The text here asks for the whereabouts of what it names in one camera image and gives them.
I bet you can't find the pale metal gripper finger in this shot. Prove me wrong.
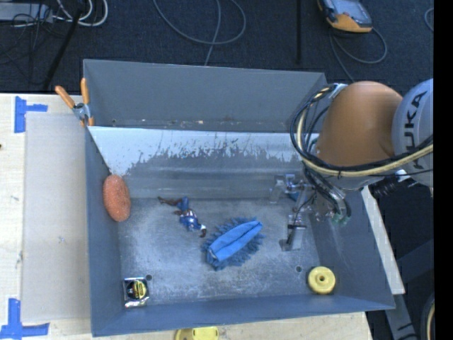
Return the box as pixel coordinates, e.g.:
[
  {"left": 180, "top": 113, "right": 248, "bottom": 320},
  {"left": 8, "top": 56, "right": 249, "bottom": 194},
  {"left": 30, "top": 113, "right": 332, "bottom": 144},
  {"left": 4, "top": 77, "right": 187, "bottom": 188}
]
[
  {"left": 279, "top": 213, "right": 309, "bottom": 253},
  {"left": 270, "top": 174, "right": 307, "bottom": 203}
]

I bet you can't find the yellow round disc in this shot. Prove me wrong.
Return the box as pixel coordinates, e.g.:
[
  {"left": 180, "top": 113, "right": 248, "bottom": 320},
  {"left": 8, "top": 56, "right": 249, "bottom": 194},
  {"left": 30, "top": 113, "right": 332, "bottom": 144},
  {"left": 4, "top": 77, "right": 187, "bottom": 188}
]
[{"left": 306, "top": 266, "right": 337, "bottom": 295}]

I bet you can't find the blue microfibre duster mitt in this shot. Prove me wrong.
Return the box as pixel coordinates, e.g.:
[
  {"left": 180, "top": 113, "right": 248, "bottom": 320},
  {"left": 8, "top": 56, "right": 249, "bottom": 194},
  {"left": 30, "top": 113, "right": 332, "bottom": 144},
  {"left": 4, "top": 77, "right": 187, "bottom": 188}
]
[{"left": 200, "top": 216, "right": 267, "bottom": 272}]

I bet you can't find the blue toy action figure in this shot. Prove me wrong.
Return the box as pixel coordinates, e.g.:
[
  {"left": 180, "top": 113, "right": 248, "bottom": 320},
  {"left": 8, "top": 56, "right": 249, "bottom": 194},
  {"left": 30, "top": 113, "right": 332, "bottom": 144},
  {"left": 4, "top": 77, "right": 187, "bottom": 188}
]
[{"left": 157, "top": 195, "right": 208, "bottom": 239}]

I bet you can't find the grey metal bin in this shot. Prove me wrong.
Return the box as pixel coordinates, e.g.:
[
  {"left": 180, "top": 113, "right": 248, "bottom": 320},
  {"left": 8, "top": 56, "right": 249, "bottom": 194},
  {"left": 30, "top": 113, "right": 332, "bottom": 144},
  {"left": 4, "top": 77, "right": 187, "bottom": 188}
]
[{"left": 81, "top": 58, "right": 396, "bottom": 338}]

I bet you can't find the copper scouring pad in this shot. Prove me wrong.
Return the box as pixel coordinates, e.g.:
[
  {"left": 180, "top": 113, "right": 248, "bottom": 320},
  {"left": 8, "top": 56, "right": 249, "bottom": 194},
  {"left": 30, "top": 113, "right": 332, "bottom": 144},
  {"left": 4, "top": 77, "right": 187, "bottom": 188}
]
[{"left": 102, "top": 174, "right": 132, "bottom": 223}]

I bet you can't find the black cylinder on white bracket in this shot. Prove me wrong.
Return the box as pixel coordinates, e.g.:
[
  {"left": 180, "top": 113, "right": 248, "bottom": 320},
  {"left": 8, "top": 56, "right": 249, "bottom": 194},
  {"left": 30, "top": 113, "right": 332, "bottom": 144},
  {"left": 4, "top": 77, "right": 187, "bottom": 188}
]
[{"left": 367, "top": 170, "right": 411, "bottom": 198}]

